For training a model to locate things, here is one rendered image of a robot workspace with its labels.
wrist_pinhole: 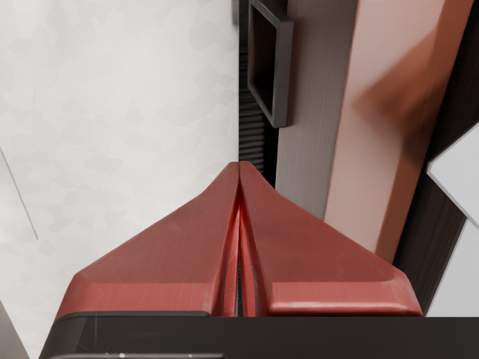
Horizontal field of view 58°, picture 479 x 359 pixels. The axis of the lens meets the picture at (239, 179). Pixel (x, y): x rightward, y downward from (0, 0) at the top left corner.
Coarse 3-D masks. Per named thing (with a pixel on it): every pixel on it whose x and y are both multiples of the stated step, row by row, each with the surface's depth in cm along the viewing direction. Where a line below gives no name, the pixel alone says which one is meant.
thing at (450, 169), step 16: (464, 144) 13; (432, 160) 14; (448, 160) 14; (464, 160) 14; (432, 176) 14; (448, 176) 14; (464, 176) 14; (448, 192) 15; (464, 192) 15; (464, 208) 15
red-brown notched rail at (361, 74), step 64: (320, 0) 15; (384, 0) 13; (448, 0) 13; (320, 64) 16; (384, 64) 14; (448, 64) 15; (320, 128) 17; (384, 128) 16; (320, 192) 18; (384, 192) 18; (384, 256) 20
